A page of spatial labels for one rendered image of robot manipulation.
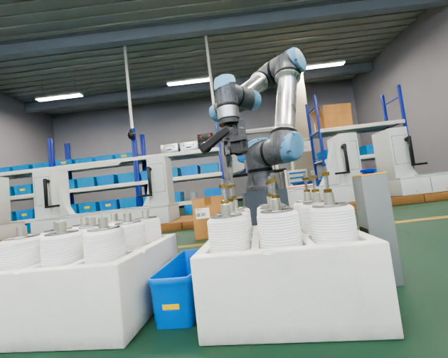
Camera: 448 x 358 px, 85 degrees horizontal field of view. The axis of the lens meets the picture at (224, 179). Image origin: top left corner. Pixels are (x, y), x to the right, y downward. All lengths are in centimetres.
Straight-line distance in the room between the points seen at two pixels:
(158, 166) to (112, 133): 748
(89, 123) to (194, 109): 393
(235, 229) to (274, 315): 18
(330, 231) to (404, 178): 257
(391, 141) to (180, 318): 283
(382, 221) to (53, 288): 84
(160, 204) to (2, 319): 203
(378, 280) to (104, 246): 59
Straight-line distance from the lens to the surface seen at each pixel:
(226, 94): 85
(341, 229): 57
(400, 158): 317
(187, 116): 945
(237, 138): 81
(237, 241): 55
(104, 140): 1018
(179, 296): 65
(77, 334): 71
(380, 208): 81
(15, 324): 80
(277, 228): 54
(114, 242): 67
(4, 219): 381
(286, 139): 99
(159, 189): 268
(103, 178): 580
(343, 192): 278
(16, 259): 82
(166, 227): 254
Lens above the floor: 30
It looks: 4 degrees up
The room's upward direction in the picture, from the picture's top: 7 degrees counter-clockwise
